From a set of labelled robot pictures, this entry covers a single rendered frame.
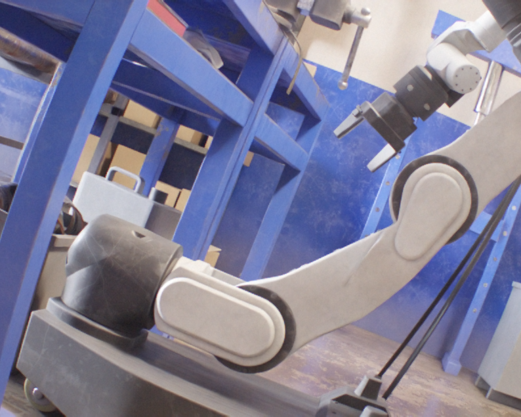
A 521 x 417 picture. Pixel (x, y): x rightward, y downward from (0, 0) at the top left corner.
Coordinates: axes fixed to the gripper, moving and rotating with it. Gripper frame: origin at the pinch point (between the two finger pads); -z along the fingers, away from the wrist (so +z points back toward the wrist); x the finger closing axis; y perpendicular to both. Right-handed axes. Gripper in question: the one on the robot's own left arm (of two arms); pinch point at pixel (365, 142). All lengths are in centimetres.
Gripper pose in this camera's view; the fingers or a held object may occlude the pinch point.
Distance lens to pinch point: 181.8
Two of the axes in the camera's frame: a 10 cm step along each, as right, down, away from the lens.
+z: 7.4, -6.5, -1.7
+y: -2.9, -5.4, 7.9
